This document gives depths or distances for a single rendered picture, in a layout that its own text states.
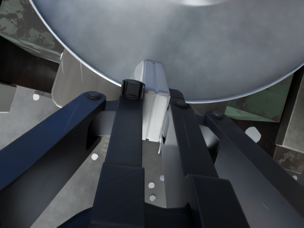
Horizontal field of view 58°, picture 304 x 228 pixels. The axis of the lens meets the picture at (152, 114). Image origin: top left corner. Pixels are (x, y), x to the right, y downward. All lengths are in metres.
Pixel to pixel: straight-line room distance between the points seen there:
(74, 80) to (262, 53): 0.16
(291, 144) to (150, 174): 0.68
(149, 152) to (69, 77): 0.81
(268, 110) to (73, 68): 0.27
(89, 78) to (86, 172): 0.82
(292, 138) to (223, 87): 0.21
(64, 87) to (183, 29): 0.11
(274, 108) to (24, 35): 0.34
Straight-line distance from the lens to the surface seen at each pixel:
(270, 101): 0.41
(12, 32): 0.40
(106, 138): 0.85
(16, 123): 1.07
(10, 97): 0.52
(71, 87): 0.23
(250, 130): 0.39
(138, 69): 0.22
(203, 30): 0.24
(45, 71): 0.70
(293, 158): 0.46
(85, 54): 0.23
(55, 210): 1.09
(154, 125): 0.15
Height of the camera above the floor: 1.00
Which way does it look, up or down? 85 degrees down
